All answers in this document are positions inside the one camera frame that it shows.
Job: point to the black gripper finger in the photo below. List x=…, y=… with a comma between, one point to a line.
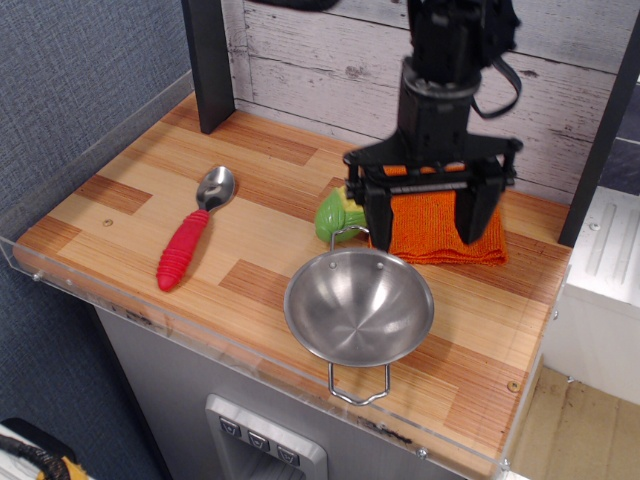
x=474, y=206
x=379, y=217

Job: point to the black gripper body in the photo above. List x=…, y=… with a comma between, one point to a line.
x=432, y=149

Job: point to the stainless steel pot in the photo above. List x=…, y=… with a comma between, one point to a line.
x=360, y=308

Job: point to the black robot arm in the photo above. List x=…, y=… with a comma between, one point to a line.
x=451, y=38

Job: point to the toy corn cob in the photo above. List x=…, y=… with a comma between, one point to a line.
x=337, y=212

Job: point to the orange folded cloth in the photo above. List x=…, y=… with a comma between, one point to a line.
x=424, y=232

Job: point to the white toy sink unit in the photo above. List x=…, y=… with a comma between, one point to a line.
x=593, y=336

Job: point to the grey toy fridge cabinet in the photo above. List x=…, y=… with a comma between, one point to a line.
x=171, y=383

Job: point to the silver dispenser panel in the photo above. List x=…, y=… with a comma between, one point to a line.
x=250, y=446

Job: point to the clear acrylic guard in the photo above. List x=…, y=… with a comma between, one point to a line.
x=285, y=144

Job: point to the yellow black object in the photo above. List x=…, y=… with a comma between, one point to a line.
x=22, y=458

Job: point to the red handled metal spoon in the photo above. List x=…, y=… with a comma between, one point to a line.
x=215, y=190

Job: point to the right dark vertical post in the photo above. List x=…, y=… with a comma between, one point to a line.
x=612, y=117

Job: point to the dark vertical post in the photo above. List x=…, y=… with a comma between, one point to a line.
x=209, y=58
x=612, y=117

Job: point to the left dark vertical post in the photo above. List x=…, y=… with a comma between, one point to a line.
x=209, y=58

